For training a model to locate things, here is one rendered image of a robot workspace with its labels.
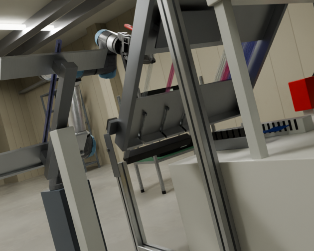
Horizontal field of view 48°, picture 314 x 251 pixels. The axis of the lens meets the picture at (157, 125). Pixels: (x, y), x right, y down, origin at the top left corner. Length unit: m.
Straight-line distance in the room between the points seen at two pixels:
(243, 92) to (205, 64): 5.13
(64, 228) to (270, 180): 1.20
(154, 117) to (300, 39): 4.09
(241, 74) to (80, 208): 0.65
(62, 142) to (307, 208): 0.73
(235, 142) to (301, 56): 4.27
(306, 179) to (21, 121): 9.66
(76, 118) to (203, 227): 0.99
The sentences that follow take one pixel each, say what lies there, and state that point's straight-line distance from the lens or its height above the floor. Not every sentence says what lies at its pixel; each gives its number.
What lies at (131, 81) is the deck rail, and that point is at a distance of 1.19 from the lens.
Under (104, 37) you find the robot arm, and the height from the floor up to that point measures 1.13.
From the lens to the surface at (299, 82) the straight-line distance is 1.93.
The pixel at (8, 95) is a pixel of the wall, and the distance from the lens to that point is 10.21.
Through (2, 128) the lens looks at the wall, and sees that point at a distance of 10.08.
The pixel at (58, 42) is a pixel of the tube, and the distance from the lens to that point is 1.09.
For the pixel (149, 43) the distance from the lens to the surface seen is 1.18.
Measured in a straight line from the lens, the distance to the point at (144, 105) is 1.32.
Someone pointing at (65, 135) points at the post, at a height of 0.79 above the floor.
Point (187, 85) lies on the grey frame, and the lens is 0.90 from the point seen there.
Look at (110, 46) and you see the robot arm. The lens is 1.40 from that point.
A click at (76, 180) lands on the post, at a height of 0.64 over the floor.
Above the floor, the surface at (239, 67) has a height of 0.84.
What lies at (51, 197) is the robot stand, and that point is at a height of 0.52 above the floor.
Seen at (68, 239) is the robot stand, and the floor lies 0.31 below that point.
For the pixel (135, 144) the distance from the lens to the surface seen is 1.37.
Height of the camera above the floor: 0.78
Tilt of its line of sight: 1 degrees down
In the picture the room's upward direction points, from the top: 14 degrees counter-clockwise
